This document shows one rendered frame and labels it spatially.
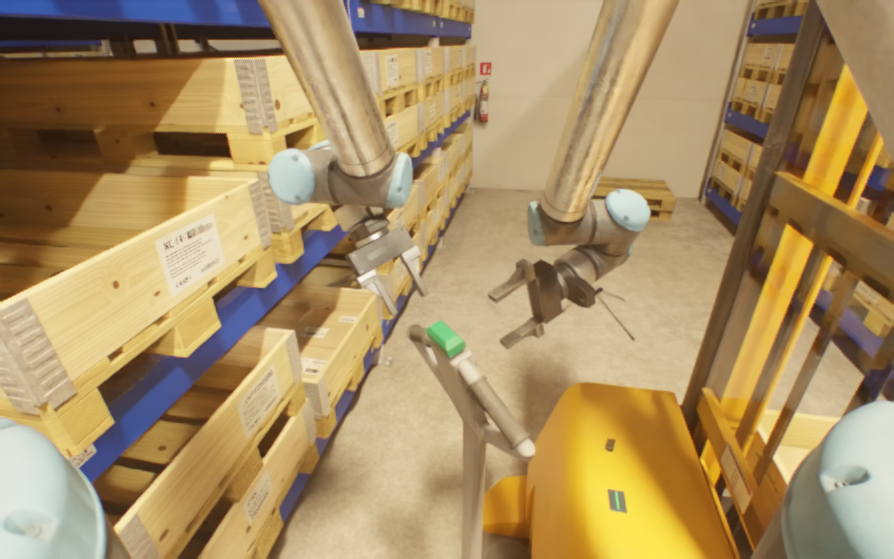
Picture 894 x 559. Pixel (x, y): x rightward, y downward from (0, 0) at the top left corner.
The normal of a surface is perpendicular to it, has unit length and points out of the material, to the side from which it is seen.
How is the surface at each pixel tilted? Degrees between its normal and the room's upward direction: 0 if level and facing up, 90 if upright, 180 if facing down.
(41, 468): 37
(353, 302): 90
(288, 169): 78
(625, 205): 32
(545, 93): 90
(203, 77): 90
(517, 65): 90
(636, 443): 0
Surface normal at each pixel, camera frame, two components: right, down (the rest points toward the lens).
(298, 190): -0.32, 0.26
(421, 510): -0.01, -0.88
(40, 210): -0.18, 0.47
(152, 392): 0.98, 0.08
